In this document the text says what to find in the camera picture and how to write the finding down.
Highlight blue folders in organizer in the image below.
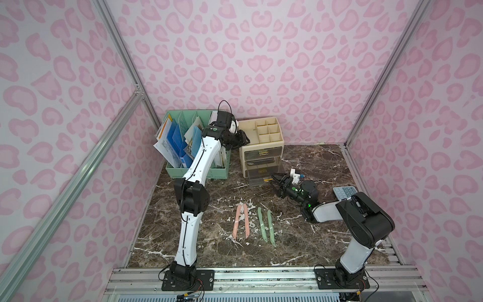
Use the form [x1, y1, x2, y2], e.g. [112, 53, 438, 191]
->
[167, 120, 201, 168]

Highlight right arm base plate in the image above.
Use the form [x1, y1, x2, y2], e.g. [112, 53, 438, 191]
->
[314, 267, 371, 291]

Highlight pink fruit knife left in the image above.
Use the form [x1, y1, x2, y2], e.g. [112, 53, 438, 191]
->
[232, 204, 242, 240]

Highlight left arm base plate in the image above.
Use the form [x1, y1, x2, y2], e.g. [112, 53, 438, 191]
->
[162, 269, 215, 291]

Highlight pink fruit knife right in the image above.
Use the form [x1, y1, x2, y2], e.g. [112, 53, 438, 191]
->
[242, 203, 250, 239]

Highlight green file organizer box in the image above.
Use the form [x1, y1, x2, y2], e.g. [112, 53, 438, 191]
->
[162, 109, 231, 179]

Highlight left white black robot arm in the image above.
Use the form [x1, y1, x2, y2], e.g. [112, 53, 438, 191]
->
[169, 110, 250, 284]

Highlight aluminium front rail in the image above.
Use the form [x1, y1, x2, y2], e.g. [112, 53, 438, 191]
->
[101, 266, 432, 301]

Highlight beige three-drawer organizer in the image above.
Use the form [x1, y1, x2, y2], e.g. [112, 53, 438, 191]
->
[238, 117, 284, 186]

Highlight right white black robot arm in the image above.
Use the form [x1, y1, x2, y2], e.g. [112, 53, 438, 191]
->
[271, 172, 395, 288]

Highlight green fruit knife right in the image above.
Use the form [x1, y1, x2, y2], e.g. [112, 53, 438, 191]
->
[267, 210, 276, 247]

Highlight green fruit knife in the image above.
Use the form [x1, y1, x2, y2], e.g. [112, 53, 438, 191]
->
[267, 210, 276, 247]
[257, 207, 268, 242]

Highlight pink fruit knife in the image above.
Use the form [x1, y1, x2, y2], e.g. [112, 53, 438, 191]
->
[232, 204, 242, 240]
[242, 203, 250, 239]

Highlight grey blue calculator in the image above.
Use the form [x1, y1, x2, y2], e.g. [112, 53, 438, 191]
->
[333, 186, 358, 201]

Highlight green fruit knife left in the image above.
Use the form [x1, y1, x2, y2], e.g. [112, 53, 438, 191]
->
[257, 207, 268, 242]

